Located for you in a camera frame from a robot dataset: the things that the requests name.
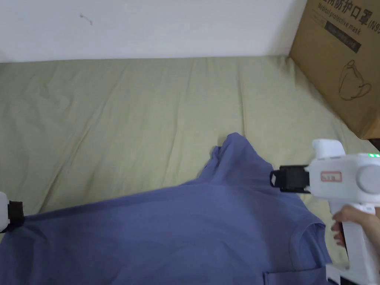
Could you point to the bed with pale green sheet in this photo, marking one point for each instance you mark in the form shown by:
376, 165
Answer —
118, 118

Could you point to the brown cardboard carton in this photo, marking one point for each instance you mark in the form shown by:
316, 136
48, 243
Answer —
341, 59

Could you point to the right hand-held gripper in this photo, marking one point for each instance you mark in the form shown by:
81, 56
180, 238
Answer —
329, 178

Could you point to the blue shirt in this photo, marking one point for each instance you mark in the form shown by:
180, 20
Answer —
178, 225

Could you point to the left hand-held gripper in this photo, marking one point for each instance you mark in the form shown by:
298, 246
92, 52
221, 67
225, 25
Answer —
14, 213

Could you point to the person's right hand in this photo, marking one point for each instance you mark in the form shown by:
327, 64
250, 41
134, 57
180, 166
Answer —
360, 218

